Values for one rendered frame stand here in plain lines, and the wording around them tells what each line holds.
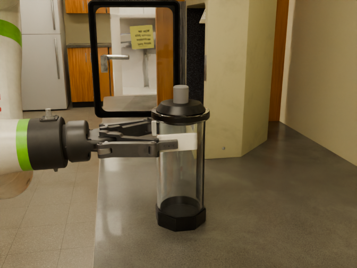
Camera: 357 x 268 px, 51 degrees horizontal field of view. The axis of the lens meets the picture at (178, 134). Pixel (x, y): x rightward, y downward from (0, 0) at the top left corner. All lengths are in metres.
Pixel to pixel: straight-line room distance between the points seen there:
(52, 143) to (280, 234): 0.44
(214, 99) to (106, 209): 0.43
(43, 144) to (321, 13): 1.00
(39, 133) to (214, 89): 0.54
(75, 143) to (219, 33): 0.53
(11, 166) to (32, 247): 1.88
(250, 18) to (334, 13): 0.33
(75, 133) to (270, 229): 0.41
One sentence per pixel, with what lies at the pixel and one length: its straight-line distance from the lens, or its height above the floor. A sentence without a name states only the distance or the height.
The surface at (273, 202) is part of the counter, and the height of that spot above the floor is 0.94.
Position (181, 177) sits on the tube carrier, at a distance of 0.68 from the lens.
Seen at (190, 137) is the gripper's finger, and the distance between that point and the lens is 0.65.
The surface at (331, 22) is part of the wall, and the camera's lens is 1.31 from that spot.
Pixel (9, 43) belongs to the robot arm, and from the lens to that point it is 0.96.
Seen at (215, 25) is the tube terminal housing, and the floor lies 1.31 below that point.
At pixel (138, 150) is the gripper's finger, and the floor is 1.12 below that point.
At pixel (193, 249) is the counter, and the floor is 0.94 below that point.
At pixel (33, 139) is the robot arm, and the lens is 0.66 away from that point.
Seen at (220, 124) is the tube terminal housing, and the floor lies 1.04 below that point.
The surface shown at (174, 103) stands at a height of 1.18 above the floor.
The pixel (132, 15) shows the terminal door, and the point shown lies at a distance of 1.32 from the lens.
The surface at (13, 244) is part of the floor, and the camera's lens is 2.62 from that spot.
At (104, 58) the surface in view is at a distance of 1.31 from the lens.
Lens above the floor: 1.32
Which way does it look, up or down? 17 degrees down
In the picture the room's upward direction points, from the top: straight up
